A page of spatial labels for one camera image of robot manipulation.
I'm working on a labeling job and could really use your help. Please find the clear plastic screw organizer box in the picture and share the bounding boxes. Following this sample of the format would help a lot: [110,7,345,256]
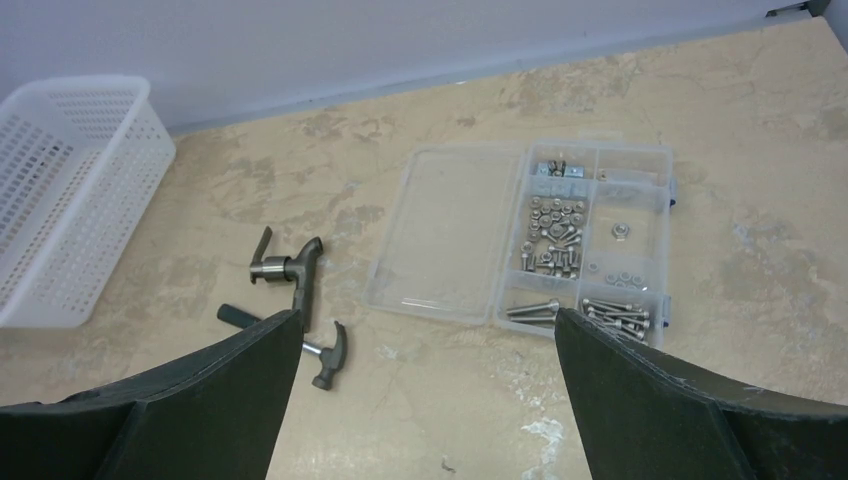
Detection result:
[364,139,676,348]

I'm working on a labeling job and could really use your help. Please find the small black claw hammer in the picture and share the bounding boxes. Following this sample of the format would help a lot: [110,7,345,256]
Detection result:
[216,304,348,391]

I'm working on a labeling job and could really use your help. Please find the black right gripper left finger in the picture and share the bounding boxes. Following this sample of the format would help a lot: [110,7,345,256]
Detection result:
[1,311,303,479]

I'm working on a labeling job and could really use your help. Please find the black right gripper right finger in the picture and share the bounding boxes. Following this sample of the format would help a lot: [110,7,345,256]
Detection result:
[554,309,847,479]

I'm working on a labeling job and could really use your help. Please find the white plastic perforated basket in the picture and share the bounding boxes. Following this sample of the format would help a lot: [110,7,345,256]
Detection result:
[1,75,176,328]

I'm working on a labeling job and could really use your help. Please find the grey metal clamp lever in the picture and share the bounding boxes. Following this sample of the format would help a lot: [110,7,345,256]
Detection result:
[249,226,324,333]

